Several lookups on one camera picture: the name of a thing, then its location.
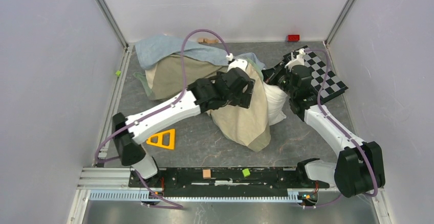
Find tan wooden blocks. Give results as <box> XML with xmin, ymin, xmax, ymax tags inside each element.
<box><xmin>197</xmin><ymin>37</ymin><xmax>220</xmax><ymax>44</ymax></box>

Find white pillow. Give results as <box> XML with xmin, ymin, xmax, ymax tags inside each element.
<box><xmin>263</xmin><ymin>83</ymin><xmax>288</xmax><ymax>126</ymax></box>

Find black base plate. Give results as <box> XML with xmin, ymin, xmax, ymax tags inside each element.
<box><xmin>145</xmin><ymin>167</ymin><xmax>330</xmax><ymax>197</ymax></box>

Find blue grey pillowcase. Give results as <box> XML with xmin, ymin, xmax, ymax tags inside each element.
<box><xmin>134</xmin><ymin>35</ymin><xmax>271</xmax><ymax>152</ymax></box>

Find red lego brick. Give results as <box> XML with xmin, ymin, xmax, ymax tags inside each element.
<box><xmin>287</xmin><ymin>34</ymin><xmax>300</xmax><ymax>42</ymax></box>

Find white toothed rail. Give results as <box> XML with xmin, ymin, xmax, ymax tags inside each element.
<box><xmin>89</xmin><ymin>190</ymin><xmax>314</xmax><ymax>204</ymax></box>

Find green cube on rail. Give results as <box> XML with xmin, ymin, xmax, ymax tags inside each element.
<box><xmin>242</xmin><ymin>168</ymin><xmax>251</xmax><ymax>177</ymax></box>

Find black white checkerboard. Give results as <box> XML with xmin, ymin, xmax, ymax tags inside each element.
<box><xmin>303</xmin><ymin>52</ymin><xmax>348</xmax><ymax>103</ymax></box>

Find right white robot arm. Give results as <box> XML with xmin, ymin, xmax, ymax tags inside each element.
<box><xmin>262</xmin><ymin>64</ymin><xmax>385</xmax><ymax>198</ymax></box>

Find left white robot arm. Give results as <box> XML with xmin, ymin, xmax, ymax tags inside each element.
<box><xmin>113</xmin><ymin>68</ymin><xmax>255</xmax><ymax>187</ymax></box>

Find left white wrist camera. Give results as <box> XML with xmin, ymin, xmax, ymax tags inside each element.
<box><xmin>226</xmin><ymin>53</ymin><xmax>249</xmax><ymax>73</ymax></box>

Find tan wooden cube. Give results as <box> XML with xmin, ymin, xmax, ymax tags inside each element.
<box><xmin>202</xmin><ymin>169</ymin><xmax>211</xmax><ymax>179</ymax></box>

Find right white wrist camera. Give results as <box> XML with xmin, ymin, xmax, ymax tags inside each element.
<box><xmin>285</xmin><ymin>48</ymin><xmax>306</xmax><ymax>70</ymax></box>

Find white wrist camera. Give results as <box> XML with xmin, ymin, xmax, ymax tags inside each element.
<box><xmin>285</xmin><ymin>48</ymin><xmax>306</xmax><ymax>70</ymax></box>
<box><xmin>226</xmin><ymin>53</ymin><xmax>249</xmax><ymax>73</ymax></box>

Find yellow triangle piece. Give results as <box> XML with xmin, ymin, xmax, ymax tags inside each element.
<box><xmin>146</xmin><ymin>129</ymin><xmax>176</xmax><ymax>150</ymax></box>

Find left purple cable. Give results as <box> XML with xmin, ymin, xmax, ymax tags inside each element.
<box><xmin>94</xmin><ymin>29</ymin><xmax>234</xmax><ymax>210</ymax></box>

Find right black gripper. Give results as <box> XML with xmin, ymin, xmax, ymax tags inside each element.
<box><xmin>257</xmin><ymin>61</ymin><xmax>296</xmax><ymax>98</ymax></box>

